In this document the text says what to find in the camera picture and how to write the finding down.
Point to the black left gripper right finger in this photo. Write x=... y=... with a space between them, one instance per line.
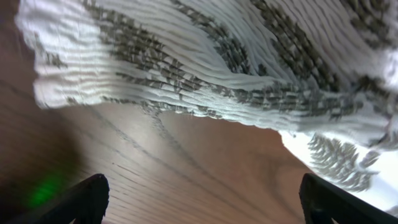
x=325 y=203

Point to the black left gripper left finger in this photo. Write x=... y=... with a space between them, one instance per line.
x=84 y=203

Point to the white fern print dress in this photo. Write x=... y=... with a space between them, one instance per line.
x=322 y=73

